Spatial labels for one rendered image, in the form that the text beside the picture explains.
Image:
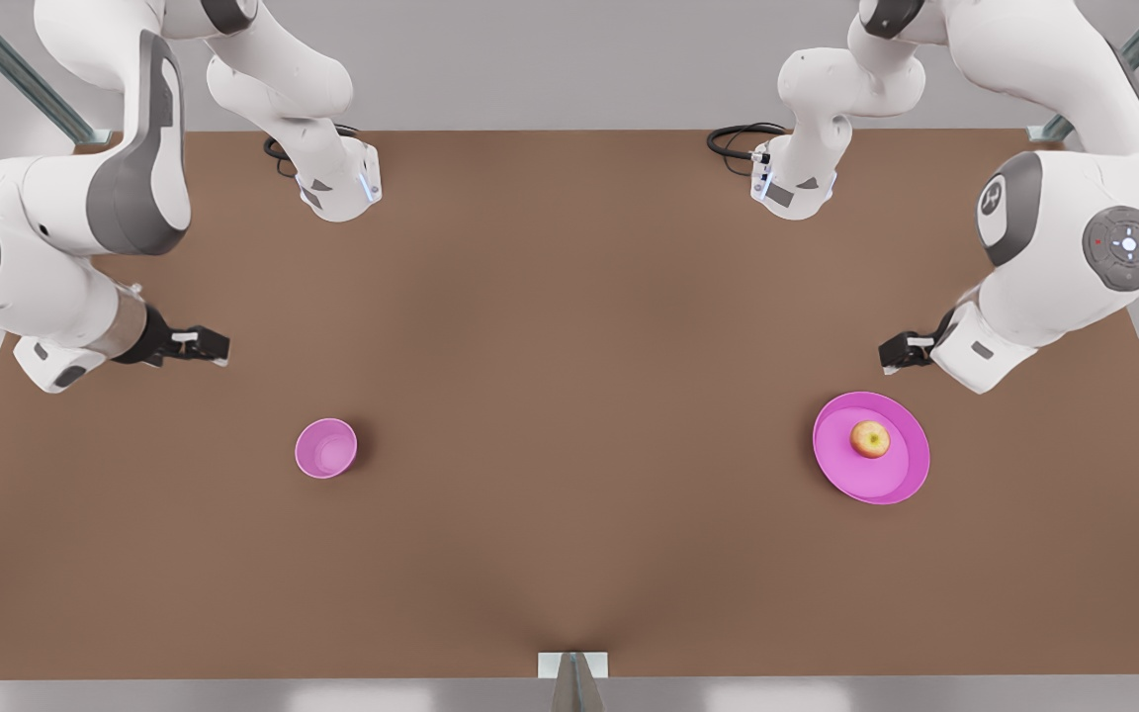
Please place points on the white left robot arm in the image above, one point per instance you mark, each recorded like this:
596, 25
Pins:
1074, 218

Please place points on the pink bowl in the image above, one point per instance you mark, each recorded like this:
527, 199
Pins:
325, 449

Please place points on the pink plate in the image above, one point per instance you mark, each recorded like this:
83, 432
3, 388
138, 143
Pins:
886, 475

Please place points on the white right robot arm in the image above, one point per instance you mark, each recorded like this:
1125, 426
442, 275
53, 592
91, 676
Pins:
45, 208

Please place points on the silver frame post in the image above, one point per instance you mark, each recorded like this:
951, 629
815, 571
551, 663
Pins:
1113, 69
573, 682
16, 69

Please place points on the yellow red apple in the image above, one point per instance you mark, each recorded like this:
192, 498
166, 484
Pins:
870, 439

